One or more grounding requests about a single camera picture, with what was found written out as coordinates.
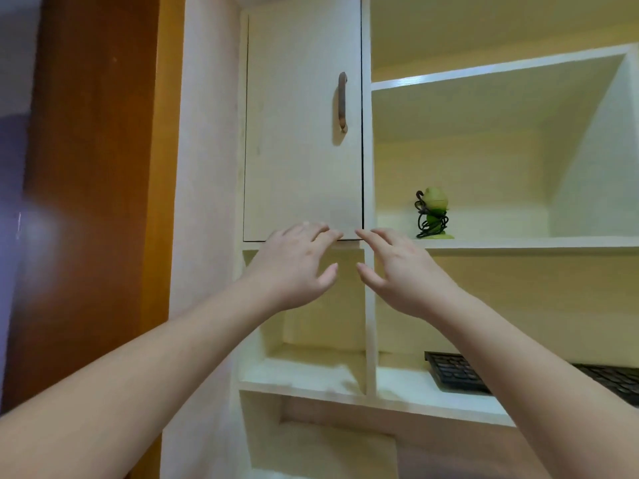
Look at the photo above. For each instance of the person's right hand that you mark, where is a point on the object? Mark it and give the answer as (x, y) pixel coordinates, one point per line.
(407, 279)

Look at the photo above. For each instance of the person's left hand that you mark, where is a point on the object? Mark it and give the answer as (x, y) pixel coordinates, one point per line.
(287, 266)

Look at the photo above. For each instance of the person's left little finger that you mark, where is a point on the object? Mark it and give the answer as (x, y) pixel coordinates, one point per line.
(277, 235)

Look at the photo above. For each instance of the person's right middle finger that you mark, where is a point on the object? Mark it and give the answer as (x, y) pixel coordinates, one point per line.
(392, 236)

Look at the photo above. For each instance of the person's right thumb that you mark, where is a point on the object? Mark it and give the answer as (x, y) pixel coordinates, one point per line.
(369, 277)

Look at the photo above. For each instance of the person's left middle finger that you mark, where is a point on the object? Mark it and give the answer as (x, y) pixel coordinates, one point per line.
(315, 232)

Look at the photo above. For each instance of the person's left thumb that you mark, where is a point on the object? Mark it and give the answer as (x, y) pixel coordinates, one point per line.
(328, 278)

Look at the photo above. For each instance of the person's left forearm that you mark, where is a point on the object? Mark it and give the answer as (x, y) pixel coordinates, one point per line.
(130, 384)

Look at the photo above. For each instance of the person's right forearm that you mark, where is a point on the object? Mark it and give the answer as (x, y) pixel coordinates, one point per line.
(539, 394)

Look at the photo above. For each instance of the green round-headed figurine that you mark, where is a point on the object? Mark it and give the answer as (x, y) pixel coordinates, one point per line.
(435, 198)

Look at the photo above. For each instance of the white cabinet door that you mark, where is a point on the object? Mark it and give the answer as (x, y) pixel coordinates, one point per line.
(299, 159)

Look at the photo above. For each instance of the black computer keyboard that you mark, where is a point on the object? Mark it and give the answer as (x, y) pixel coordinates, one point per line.
(455, 375)

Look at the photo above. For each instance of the brown wooden door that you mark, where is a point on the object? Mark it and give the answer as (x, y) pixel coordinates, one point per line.
(85, 194)

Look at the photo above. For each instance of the white wooden shelf unit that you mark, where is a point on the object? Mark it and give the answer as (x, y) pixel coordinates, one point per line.
(499, 68)

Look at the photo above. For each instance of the orange wooden door frame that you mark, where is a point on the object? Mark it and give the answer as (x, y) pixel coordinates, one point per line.
(162, 169)

